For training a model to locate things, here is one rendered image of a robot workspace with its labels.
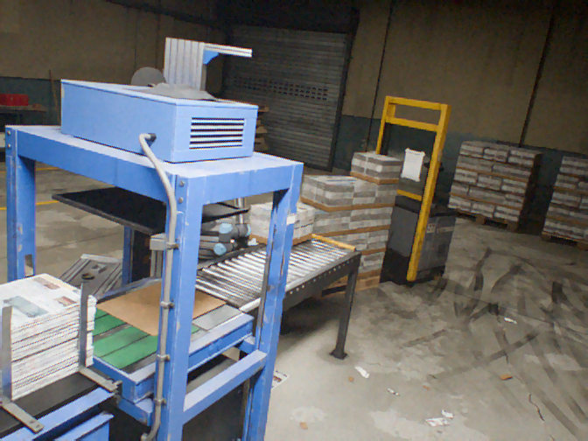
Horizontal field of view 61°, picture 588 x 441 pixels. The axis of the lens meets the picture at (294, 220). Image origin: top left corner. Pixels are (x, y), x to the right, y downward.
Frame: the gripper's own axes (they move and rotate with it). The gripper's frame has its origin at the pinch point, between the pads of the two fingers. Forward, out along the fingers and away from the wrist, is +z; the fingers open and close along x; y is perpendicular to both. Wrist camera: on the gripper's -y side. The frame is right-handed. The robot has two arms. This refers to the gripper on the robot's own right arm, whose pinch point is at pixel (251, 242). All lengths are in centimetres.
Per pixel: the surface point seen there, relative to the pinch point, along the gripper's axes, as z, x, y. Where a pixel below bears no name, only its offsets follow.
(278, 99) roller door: 757, 485, 64
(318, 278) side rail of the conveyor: -17, -62, -1
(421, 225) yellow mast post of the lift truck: 210, -55, -10
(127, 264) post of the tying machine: -98, 9, 5
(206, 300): -94, -42, 2
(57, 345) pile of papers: -177, -49, 15
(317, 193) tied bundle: 115, 15, 17
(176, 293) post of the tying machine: -158, -81, 39
